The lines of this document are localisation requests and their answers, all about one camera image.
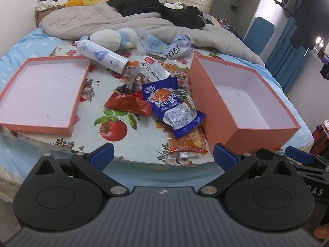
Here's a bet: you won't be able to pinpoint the red snack packet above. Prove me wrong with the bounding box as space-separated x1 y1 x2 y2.
104 91 152 117

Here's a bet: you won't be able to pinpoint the blue kimchi snack bag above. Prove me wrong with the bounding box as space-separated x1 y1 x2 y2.
142 77 206 138

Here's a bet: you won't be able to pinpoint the person's right hand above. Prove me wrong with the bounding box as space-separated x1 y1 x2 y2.
313 224 329 240

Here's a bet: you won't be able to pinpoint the orange spicy strip packet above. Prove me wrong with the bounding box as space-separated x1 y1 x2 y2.
168 125 207 154

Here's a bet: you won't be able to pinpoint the pink cardboard box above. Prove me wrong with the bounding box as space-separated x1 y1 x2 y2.
187 55 300 154

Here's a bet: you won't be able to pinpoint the red suitcase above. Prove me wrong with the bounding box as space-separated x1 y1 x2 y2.
310 120 328 154

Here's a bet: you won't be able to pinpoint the green snack packet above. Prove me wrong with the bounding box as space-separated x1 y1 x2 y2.
175 88 196 112

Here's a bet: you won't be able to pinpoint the pink box lid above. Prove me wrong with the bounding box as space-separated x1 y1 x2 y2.
1 56 91 135

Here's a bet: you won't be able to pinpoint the white spray bottle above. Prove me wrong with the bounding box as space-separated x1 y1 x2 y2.
75 38 129 75

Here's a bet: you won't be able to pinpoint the white clear snack bag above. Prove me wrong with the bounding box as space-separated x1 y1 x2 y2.
139 56 171 82

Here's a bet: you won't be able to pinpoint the blue curtain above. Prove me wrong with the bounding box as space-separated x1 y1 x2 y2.
265 17 306 93

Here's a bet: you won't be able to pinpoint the white blue plush toy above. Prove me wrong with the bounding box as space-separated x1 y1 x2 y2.
89 27 138 52

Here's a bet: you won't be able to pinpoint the crumpled white blue bag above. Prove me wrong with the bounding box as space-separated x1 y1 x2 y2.
161 35 194 59

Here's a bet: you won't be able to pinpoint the blue chair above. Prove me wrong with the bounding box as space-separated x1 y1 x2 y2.
243 17 276 56

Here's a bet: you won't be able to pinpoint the clear light blue bag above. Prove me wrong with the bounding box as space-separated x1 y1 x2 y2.
137 28 168 57

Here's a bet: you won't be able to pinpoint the grey quilt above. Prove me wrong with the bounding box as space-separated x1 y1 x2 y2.
39 1 264 66

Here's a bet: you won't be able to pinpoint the white black plush toy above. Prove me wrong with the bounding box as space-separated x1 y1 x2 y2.
163 2 186 10

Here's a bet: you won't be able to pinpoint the black clothes pile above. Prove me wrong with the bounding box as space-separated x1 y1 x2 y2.
107 0 212 29

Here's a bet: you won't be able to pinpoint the cardboard box with clothes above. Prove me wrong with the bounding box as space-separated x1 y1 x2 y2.
35 0 69 26

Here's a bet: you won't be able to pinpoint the hanging clothes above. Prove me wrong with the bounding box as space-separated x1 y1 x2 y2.
285 0 328 50

